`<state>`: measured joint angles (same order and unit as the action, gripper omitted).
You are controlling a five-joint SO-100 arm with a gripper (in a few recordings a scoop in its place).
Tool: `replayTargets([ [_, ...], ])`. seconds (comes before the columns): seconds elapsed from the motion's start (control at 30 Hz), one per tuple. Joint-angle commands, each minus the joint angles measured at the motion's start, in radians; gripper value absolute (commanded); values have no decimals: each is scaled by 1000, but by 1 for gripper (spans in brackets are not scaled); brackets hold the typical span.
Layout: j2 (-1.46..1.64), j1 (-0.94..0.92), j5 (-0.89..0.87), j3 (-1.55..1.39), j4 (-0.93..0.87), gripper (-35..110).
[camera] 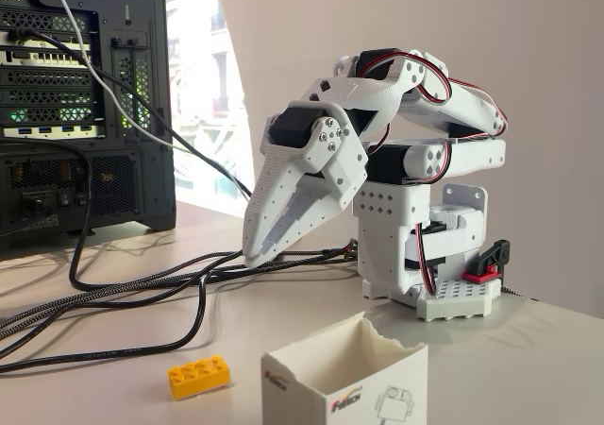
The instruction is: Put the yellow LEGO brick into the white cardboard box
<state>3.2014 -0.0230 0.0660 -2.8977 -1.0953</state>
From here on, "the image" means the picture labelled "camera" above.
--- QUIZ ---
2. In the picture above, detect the thin black cable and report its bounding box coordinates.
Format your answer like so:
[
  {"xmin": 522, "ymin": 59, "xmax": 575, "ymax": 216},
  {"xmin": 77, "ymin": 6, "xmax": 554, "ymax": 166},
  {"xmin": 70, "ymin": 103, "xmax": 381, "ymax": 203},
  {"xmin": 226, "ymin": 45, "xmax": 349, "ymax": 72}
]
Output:
[{"xmin": 7, "ymin": 26, "xmax": 254, "ymax": 200}]

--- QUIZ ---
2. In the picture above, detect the thin white cable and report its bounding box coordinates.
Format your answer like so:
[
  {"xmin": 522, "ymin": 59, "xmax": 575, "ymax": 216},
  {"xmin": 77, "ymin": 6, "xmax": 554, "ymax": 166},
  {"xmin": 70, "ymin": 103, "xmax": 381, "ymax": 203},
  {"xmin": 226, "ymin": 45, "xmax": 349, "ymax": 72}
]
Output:
[{"xmin": 44, "ymin": 0, "xmax": 202, "ymax": 156}]

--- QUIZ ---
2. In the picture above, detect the bright window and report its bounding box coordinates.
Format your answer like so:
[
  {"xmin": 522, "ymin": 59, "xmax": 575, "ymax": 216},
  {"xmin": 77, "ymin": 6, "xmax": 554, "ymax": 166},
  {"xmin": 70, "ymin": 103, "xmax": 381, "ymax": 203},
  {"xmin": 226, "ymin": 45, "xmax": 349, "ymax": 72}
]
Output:
[{"xmin": 162, "ymin": 0, "xmax": 257, "ymax": 218}]

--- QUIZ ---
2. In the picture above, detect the red black servo wire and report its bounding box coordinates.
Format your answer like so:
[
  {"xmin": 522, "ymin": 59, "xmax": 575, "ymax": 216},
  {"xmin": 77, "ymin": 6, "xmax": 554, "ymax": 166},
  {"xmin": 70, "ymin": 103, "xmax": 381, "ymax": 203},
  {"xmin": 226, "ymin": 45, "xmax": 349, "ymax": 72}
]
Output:
[{"xmin": 413, "ymin": 223, "xmax": 449, "ymax": 298}]

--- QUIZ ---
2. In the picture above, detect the thick black power cable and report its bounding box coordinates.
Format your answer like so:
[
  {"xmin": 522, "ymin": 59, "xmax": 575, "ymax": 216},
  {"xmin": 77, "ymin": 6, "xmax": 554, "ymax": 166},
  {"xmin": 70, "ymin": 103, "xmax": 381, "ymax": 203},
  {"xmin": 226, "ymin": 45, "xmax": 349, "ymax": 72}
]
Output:
[{"xmin": 0, "ymin": 136, "xmax": 246, "ymax": 294}]

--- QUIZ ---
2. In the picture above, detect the white cardboard box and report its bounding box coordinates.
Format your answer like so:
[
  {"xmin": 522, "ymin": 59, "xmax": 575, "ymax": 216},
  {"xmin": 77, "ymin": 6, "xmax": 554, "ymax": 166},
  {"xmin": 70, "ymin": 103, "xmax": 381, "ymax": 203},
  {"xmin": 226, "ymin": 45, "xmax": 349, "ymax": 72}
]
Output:
[{"xmin": 260, "ymin": 310, "xmax": 430, "ymax": 425}]

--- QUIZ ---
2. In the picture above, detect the yellow toy brick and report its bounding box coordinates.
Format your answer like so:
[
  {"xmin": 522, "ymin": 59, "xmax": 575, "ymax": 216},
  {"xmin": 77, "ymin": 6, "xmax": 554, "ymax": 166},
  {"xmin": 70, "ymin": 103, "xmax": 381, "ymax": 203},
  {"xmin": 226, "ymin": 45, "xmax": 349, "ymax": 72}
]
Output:
[{"xmin": 166, "ymin": 354, "xmax": 232, "ymax": 401}]

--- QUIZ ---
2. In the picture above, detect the black printed cable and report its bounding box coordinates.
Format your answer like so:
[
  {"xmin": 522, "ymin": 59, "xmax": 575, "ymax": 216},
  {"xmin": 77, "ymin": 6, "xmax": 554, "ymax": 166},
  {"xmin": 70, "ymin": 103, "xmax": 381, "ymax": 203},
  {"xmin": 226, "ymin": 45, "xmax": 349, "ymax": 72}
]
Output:
[{"xmin": 0, "ymin": 247, "xmax": 360, "ymax": 377}]

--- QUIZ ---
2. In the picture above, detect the black red table clamp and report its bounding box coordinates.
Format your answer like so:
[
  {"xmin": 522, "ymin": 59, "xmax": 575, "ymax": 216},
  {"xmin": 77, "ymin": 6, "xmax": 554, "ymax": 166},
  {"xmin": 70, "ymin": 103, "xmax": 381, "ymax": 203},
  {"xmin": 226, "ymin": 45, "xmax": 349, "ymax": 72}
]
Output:
[{"xmin": 461, "ymin": 239, "xmax": 513, "ymax": 282}]

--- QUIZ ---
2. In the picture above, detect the braided grey cable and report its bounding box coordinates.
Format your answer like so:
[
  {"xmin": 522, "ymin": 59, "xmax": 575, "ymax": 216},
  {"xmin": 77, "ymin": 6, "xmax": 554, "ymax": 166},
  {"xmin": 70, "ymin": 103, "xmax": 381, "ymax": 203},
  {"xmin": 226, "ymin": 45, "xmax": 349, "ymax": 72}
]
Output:
[
  {"xmin": 0, "ymin": 249, "xmax": 355, "ymax": 332},
  {"xmin": 0, "ymin": 254, "xmax": 355, "ymax": 344}
]

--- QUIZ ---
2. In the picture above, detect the black computer tower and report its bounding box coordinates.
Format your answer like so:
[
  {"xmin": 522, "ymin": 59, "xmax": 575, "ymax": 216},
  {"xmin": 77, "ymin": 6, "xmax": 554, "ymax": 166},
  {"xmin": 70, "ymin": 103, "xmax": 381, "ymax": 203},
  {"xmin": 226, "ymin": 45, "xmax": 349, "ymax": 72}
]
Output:
[{"xmin": 0, "ymin": 0, "xmax": 177, "ymax": 252}]

